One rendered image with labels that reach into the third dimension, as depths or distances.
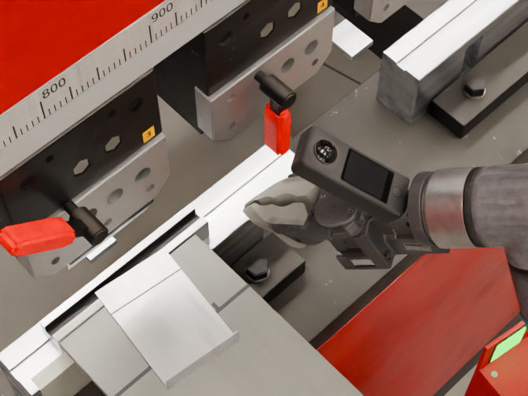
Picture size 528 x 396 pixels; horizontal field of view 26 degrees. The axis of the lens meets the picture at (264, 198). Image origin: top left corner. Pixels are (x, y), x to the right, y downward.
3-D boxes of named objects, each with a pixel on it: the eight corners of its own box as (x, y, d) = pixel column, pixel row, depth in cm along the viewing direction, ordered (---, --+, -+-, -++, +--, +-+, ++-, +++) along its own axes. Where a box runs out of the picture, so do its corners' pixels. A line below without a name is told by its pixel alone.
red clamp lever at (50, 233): (22, 247, 82) (112, 227, 90) (-12, 210, 84) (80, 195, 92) (12, 265, 83) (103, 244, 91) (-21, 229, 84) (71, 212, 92)
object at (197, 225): (62, 353, 116) (57, 341, 113) (43, 333, 117) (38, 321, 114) (209, 235, 123) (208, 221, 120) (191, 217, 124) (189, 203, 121)
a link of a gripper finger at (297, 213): (258, 258, 121) (333, 257, 116) (229, 227, 117) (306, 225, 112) (266, 233, 122) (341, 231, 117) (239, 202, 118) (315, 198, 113)
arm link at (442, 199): (455, 218, 101) (474, 144, 105) (408, 220, 104) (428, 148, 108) (485, 263, 106) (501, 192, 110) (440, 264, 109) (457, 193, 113)
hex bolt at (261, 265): (256, 287, 127) (256, 280, 125) (240, 270, 128) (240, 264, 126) (274, 272, 128) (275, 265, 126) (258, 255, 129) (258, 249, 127)
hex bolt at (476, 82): (474, 103, 140) (477, 95, 138) (458, 89, 141) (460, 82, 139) (489, 90, 140) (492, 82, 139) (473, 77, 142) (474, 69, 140)
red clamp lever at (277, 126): (280, 163, 106) (282, 101, 97) (251, 137, 107) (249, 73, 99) (295, 152, 106) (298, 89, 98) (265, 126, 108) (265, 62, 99)
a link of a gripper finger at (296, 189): (266, 233, 122) (341, 231, 117) (239, 202, 118) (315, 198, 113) (274, 210, 124) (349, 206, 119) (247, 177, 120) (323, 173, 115)
